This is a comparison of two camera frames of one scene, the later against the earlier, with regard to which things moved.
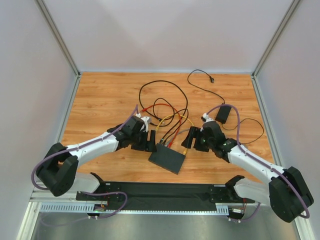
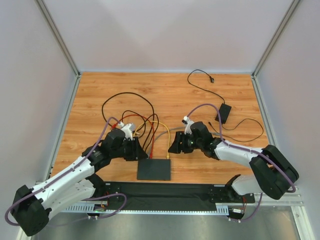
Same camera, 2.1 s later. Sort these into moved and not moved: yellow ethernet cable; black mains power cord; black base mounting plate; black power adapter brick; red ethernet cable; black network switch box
Moved: black network switch box; yellow ethernet cable; red ethernet cable
Not moved: black power adapter brick; black mains power cord; black base mounting plate
